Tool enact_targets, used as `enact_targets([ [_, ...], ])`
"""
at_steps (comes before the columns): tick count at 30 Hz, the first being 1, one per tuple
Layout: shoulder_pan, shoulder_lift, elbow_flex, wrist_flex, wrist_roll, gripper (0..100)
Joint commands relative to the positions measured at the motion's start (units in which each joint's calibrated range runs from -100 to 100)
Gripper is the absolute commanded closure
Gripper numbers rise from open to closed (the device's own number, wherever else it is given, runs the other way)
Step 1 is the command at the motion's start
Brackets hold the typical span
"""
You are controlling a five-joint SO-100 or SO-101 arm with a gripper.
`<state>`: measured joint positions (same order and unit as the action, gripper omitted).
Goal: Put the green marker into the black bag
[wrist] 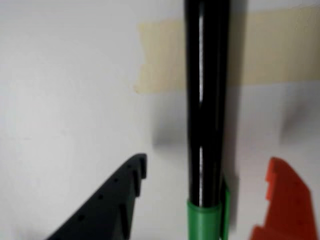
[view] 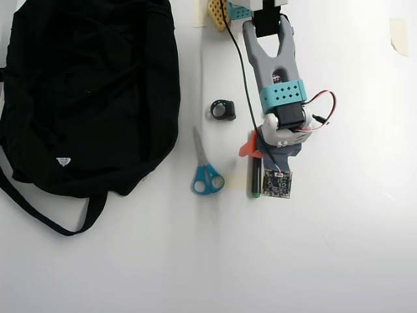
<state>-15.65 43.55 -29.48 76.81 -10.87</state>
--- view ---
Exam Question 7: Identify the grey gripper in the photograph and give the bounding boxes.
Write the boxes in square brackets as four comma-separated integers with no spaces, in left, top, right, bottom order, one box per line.
[239,130,302,172]

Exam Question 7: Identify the green marker with black barrel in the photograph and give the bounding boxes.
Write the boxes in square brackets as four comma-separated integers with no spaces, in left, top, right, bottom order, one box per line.
[250,156,263,200]

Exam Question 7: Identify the black fabric bag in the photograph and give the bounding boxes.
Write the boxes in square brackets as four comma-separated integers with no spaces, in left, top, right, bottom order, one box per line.
[0,0,182,237]

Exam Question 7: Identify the beige masking tape strip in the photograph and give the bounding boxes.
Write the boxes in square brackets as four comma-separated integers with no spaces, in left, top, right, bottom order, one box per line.
[222,172,252,191]
[192,0,210,28]
[389,18,410,57]

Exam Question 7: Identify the yellow perforated base piece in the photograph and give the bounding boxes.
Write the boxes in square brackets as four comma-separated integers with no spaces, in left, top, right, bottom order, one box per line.
[207,0,232,33]

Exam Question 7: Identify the camera circuit board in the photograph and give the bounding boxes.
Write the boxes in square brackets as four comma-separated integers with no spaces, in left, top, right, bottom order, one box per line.
[261,168,293,199]

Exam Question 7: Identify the black ring strap device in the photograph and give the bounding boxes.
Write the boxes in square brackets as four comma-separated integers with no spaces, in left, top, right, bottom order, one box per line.
[209,98,237,122]

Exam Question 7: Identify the blue handled scissors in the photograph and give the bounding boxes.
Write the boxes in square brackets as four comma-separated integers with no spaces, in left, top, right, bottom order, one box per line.
[190,125,226,196]

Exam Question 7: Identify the thin black camera cable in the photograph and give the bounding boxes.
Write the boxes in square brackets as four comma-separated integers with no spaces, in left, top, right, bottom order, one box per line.
[219,0,281,174]

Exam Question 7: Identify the red white black servo wire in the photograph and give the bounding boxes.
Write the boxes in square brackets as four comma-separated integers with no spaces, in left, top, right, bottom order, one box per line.
[294,90,338,133]

